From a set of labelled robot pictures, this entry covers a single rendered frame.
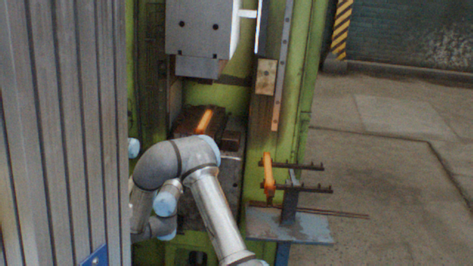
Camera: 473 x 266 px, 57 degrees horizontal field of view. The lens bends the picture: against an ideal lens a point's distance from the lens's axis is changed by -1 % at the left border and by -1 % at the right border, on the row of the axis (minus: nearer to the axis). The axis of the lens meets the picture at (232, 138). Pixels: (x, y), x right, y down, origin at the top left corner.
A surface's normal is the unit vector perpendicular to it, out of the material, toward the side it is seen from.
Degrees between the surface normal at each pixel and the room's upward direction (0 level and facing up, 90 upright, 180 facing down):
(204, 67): 90
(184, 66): 90
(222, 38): 90
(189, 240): 90
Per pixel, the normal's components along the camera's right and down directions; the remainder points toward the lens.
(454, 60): -0.15, 0.37
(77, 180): 0.91, 0.22
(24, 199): -0.40, 0.34
